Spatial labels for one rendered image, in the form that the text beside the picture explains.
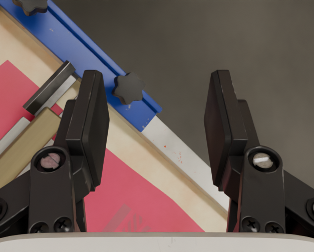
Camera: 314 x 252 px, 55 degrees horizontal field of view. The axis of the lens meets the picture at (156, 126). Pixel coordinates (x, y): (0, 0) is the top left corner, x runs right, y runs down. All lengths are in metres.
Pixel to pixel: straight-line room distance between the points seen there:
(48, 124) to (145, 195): 0.23
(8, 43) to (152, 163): 0.29
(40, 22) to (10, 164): 0.19
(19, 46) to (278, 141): 1.73
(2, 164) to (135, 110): 0.20
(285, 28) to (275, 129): 0.61
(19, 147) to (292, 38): 1.89
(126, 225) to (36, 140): 0.24
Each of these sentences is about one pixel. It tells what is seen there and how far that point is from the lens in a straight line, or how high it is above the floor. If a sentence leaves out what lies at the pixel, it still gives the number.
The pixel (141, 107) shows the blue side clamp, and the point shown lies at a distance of 0.47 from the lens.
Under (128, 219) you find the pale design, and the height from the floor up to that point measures 0.95.
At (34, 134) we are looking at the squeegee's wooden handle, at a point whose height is 1.06.
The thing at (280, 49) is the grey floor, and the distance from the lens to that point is 2.03.
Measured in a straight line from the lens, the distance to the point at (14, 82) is 0.50.
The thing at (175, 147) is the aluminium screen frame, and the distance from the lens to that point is 0.51.
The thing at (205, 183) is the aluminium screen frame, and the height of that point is 0.99.
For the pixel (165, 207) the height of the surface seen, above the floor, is 0.95.
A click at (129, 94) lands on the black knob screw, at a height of 1.06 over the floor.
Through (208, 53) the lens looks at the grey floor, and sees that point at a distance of 1.72.
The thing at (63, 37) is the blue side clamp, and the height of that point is 1.00.
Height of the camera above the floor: 1.45
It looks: 68 degrees down
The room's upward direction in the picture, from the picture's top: 99 degrees clockwise
